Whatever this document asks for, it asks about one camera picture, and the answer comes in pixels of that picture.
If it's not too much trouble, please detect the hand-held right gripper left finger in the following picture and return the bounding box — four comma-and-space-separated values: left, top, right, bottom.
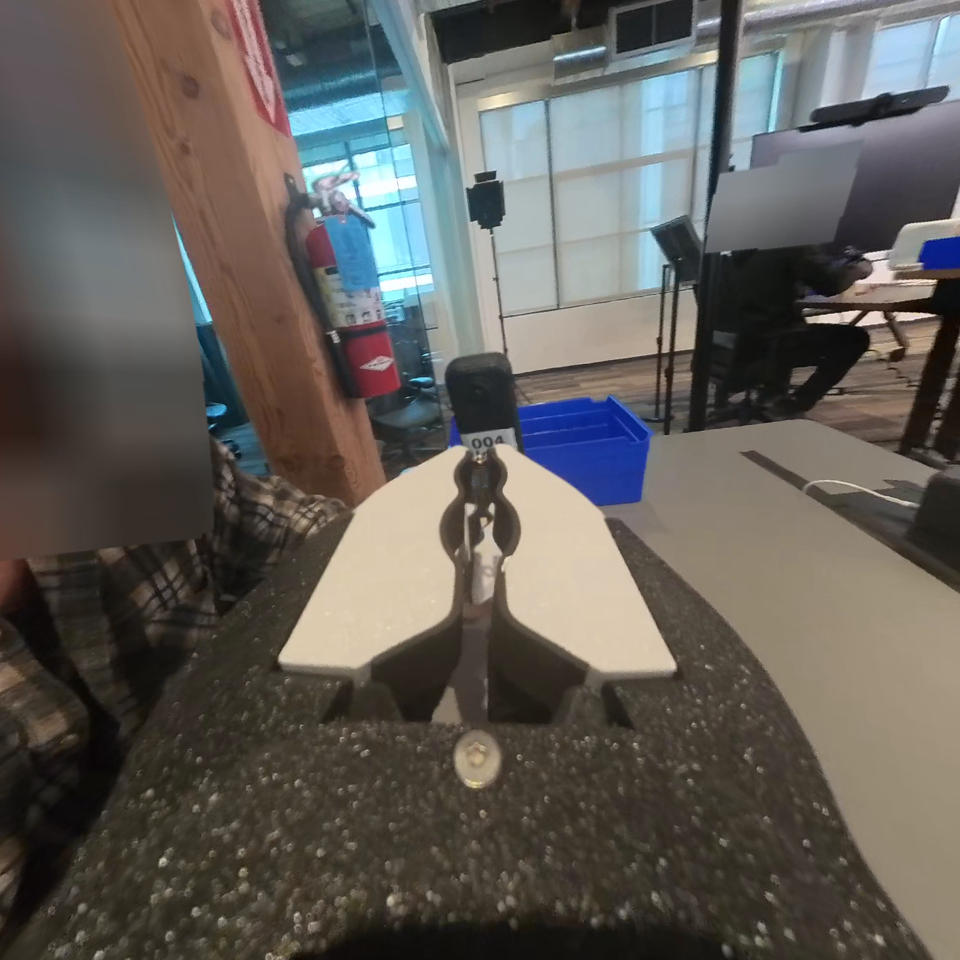
277, 446, 471, 672

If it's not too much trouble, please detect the person's plaid shirt torso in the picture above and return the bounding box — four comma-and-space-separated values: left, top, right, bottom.
0, 555, 151, 924

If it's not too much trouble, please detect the large dark monitor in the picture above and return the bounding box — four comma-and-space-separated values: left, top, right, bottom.
750, 103, 960, 254

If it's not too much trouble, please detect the red wall sign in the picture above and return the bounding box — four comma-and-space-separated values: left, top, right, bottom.
227, 0, 294, 141

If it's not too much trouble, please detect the black office chair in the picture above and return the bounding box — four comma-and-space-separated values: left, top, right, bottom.
370, 375, 445, 463

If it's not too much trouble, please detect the wooden pillar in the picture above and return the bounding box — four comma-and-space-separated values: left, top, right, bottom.
112, 0, 387, 507

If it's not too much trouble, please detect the dark grey block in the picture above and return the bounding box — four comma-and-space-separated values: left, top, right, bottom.
916, 468, 960, 543

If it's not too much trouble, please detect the blue plastic bin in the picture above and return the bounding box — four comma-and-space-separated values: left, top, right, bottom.
450, 395, 652, 508

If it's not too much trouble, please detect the person's left forearm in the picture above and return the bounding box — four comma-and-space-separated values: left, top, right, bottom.
97, 438, 354, 624

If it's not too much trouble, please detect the black tablet on stand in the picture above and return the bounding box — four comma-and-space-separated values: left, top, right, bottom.
649, 215, 704, 438

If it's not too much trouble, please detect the black webcam bar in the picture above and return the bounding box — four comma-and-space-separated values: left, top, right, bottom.
810, 85, 951, 126

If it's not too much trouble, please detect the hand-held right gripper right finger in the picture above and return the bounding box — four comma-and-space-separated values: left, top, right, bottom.
489, 446, 679, 680

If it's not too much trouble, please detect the wooden table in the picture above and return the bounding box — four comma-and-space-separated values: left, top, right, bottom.
795, 276, 960, 468

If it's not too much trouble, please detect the red fire extinguisher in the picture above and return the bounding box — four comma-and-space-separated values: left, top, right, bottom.
283, 171, 403, 400

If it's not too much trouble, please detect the white and blue device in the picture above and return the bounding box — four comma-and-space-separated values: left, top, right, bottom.
888, 220, 960, 273

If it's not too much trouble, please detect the white cable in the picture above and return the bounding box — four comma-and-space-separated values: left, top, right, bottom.
801, 478, 925, 510

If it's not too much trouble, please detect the black light panel on stand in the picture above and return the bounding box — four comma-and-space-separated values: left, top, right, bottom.
465, 171, 513, 363

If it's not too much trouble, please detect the black pole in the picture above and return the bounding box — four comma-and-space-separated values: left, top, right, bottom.
688, 0, 745, 433

